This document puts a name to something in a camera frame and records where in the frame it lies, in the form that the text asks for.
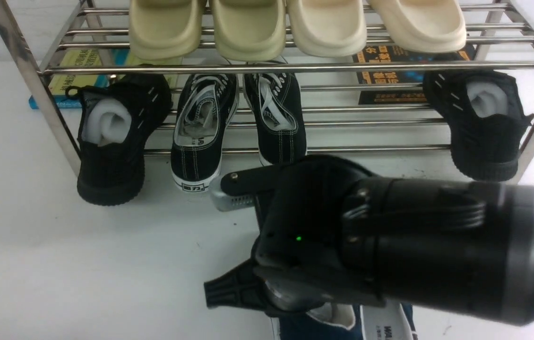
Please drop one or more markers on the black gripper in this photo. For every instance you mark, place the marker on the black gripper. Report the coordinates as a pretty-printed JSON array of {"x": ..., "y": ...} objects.
[{"x": 298, "y": 262}]

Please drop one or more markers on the navy slip-on shoe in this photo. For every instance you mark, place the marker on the navy slip-on shoe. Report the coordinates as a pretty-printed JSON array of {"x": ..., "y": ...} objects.
[
  {"x": 328, "y": 322},
  {"x": 393, "y": 322}
]

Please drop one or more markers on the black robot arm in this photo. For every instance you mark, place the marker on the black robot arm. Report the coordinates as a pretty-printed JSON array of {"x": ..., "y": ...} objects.
[{"x": 461, "y": 247}]

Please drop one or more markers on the stainless steel shoe rack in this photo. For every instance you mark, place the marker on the stainless steel shoe rack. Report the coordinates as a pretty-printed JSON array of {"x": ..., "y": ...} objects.
[{"x": 82, "y": 47}]

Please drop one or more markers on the black canvas sneaker left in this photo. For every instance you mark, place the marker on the black canvas sneaker left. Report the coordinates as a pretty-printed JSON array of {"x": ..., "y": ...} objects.
[{"x": 205, "y": 109}]

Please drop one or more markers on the black canvas sneaker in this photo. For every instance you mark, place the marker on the black canvas sneaker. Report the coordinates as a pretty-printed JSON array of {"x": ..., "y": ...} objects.
[
  {"x": 205, "y": 109},
  {"x": 275, "y": 101}
]

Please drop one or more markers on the black canvas sneaker right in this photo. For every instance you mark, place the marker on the black canvas sneaker right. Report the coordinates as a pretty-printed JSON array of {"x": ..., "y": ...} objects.
[{"x": 275, "y": 101}]

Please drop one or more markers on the black knit sneaker left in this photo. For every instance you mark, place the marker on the black knit sneaker left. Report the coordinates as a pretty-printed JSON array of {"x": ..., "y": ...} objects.
[{"x": 115, "y": 125}]

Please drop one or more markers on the black knit sneaker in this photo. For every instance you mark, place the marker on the black knit sneaker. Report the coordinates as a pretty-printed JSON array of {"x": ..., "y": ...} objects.
[
  {"x": 115, "y": 125},
  {"x": 484, "y": 113}
]

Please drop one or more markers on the olive green slipper right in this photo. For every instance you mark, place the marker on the olive green slipper right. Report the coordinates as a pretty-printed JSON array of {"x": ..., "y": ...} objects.
[{"x": 249, "y": 30}]

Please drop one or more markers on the olive green slipper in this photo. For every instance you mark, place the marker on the olive green slipper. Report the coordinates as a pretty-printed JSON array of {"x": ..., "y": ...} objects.
[
  {"x": 162, "y": 29},
  {"x": 249, "y": 30}
]

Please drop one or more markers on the yellow green book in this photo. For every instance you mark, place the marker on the yellow green book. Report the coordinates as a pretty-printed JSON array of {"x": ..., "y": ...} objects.
[{"x": 75, "y": 80}]

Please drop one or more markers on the olive green slipper left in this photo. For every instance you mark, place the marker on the olive green slipper left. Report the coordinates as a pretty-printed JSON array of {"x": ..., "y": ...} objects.
[{"x": 162, "y": 29}]

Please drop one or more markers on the cream slipper left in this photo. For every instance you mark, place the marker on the cream slipper left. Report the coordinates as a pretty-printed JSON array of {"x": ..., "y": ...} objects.
[{"x": 328, "y": 28}]

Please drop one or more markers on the cream slipper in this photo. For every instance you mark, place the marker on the cream slipper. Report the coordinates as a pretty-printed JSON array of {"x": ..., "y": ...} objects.
[
  {"x": 434, "y": 26},
  {"x": 328, "y": 28}
]

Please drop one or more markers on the black orange book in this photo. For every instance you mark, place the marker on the black orange book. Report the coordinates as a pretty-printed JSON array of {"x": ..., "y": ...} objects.
[{"x": 394, "y": 87}]

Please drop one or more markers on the black knit sneaker right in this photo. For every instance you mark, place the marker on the black knit sneaker right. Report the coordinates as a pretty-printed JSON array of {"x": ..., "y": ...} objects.
[{"x": 484, "y": 113}]

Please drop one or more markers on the cream slipper right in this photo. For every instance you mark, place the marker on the cream slipper right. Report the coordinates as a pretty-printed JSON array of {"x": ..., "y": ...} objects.
[{"x": 434, "y": 26}]

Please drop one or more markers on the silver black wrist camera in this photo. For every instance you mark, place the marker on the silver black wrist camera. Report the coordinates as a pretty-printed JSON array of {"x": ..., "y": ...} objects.
[{"x": 240, "y": 189}]

